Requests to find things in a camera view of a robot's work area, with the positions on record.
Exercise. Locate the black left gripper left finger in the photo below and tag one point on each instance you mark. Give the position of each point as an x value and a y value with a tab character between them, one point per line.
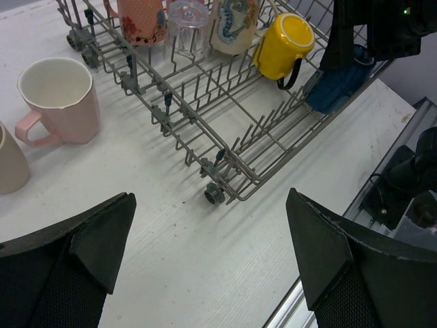
60	276

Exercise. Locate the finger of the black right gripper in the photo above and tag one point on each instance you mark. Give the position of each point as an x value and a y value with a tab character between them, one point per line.
339	52

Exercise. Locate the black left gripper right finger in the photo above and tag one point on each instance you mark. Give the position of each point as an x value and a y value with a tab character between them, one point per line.
355	277

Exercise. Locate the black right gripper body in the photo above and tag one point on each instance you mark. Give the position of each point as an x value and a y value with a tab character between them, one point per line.
391	28

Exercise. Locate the blue mug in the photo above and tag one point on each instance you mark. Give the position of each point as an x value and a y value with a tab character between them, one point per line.
327	91

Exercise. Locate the yellow mug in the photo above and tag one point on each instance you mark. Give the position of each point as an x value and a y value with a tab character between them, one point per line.
280	53

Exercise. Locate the beige plastic cup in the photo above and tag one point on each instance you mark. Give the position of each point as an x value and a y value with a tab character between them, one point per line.
15	171

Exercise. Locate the pink faceted mug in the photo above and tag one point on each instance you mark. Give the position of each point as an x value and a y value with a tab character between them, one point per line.
63	102

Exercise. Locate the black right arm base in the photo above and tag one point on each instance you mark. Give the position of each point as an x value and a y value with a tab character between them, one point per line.
407	174

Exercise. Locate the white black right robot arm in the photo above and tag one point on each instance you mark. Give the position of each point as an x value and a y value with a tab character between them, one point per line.
427	20

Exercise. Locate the cream seahorse mug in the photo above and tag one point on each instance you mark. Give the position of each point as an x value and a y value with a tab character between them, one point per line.
233	25

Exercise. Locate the clear glass tumbler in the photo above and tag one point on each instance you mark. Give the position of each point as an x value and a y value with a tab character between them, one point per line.
187	23

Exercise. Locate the orange floral mug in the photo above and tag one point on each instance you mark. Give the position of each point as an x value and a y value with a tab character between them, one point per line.
143	22

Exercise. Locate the aluminium mounting rail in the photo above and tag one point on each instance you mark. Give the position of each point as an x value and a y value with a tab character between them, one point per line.
417	226

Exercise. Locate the grey wire dish rack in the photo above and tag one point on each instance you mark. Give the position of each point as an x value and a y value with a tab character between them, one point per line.
237	125

